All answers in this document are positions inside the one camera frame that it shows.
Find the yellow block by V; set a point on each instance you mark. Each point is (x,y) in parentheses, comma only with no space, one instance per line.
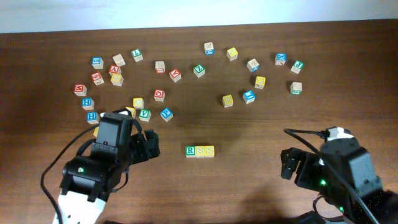
(132,110)

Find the red Q block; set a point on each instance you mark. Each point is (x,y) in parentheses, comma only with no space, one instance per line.
(159,95)

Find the yellow block upper left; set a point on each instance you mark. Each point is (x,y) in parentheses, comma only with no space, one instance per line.
(117,79)

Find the blue h block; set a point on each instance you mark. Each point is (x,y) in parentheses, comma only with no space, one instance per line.
(92,118)
(87,104)

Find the plain wooden block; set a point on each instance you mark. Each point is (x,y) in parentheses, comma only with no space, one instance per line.
(119,61)

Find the green Z block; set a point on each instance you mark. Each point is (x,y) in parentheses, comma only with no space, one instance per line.
(199,70)

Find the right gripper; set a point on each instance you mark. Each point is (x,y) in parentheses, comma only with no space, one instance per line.
(287,158)

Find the wooden block blue side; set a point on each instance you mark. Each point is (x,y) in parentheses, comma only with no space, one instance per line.
(252,65)

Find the green V block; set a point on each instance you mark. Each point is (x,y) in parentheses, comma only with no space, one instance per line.
(145,115)

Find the red A block centre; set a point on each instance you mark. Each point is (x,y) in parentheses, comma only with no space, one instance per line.
(175,75)

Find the red 6 block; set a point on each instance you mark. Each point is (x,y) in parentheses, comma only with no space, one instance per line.
(97,78)

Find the yellow block top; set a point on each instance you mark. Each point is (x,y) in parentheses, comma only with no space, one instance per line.
(232,54)

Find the yellow block lower right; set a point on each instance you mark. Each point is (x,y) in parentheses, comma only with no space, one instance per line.
(227,101)

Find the blue H block upper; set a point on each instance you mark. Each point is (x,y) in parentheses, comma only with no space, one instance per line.
(87,104)

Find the wooden block red edge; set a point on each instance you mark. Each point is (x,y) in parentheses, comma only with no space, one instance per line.
(160,66)

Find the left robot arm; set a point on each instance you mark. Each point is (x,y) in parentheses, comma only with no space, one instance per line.
(96,170)

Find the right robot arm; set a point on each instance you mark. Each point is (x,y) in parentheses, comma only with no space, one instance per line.
(342,173)

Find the blue S block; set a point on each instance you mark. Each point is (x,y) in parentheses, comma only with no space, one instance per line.
(97,62)

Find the red a block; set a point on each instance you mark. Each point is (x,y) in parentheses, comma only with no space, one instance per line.
(175,75)
(114,69)

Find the red M block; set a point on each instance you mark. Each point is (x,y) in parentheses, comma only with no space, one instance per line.
(80,89)

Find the green J block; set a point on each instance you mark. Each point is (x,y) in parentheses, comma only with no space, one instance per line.
(297,66)

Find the green L block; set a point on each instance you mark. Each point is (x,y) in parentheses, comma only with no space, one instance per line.
(137,55)

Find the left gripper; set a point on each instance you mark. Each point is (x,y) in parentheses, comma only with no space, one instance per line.
(144,154)

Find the blue X block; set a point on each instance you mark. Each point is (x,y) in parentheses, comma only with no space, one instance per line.
(280,59)

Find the green R block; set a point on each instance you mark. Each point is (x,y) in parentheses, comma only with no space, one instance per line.
(190,151)

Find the red A block left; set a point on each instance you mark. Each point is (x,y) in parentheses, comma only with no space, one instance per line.
(114,69)

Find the yellow S block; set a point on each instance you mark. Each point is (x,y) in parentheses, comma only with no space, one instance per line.
(209,151)
(199,151)

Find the wooden block blue edge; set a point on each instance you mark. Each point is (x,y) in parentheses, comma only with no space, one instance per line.
(209,48)

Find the blue P block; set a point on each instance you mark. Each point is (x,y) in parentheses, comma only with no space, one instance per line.
(166,114)

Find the blue H block lower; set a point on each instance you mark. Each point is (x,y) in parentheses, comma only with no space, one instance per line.
(92,118)

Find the yellow O block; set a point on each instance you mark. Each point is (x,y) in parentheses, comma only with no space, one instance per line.
(95,132)

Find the yellow C block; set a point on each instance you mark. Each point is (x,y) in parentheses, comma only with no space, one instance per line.
(138,103)

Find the wooden block green edge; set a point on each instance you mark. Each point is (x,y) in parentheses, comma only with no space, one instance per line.
(296,88)

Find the blue E block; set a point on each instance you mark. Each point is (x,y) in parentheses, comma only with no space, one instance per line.
(249,96)

